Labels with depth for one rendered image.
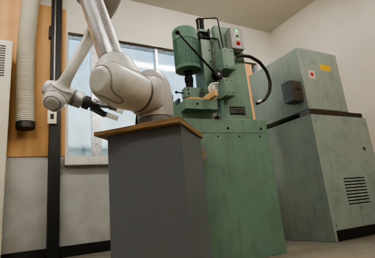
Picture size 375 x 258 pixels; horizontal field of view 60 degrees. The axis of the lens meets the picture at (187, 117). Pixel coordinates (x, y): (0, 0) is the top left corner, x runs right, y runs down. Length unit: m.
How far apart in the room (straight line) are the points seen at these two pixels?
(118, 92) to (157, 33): 2.87
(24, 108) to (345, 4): 3.58
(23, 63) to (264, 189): 2.29
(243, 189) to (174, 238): 0.86
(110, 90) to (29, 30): 2.28
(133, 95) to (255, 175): 1.05
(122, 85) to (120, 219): 0.48
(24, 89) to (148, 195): 2.13
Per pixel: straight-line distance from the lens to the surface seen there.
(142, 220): 1.22
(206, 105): 1.90
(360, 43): 4.15
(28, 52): 3.29
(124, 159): 1.26
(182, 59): 2.20
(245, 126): 2.05
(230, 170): 1.93
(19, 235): 3.13
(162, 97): 1.34
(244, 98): 2.25
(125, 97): 1.21
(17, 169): 3.16
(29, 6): 3.54
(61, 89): 1.66
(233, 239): 1.91
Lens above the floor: 0.30
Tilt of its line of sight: 16 degrees up
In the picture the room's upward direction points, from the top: 6 degrees counter-clockwise
